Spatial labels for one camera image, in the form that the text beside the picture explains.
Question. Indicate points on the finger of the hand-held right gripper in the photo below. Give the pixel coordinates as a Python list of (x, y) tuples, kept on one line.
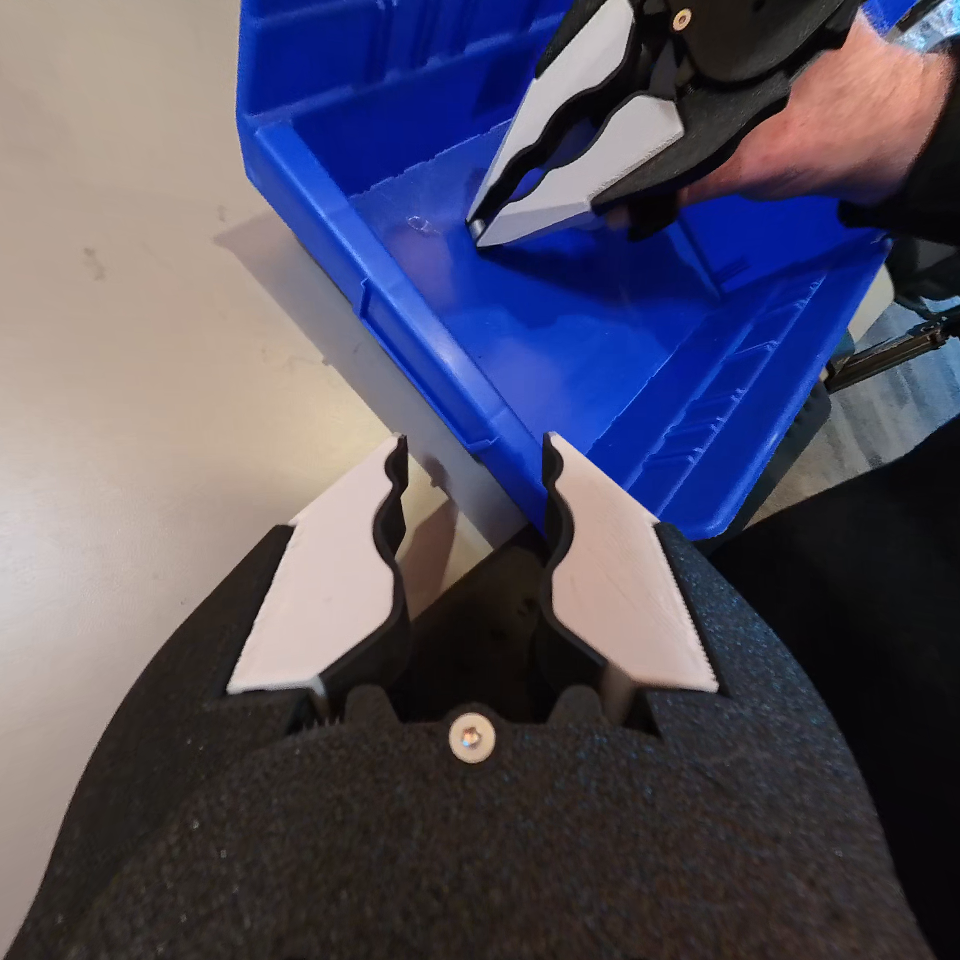
[(570, 67), (615, 157)]

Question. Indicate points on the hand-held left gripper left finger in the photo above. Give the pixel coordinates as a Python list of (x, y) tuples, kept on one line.
[(315, 600)]

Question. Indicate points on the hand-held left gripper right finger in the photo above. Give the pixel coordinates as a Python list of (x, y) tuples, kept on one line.
[(630, 600)]

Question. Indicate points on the blue plastic bin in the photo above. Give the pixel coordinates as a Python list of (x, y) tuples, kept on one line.
[(570, 330)]

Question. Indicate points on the person's right forearm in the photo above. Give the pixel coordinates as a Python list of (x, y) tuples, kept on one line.
[(937, 187)]

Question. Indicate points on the person's right hand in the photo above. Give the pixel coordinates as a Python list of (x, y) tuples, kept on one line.
[(840, 127)]

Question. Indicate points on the clear plastic wrap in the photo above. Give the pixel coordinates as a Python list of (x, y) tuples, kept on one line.
[(930, 26)]

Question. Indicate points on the black chair base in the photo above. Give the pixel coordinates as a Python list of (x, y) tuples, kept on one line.
[(885, 352)]

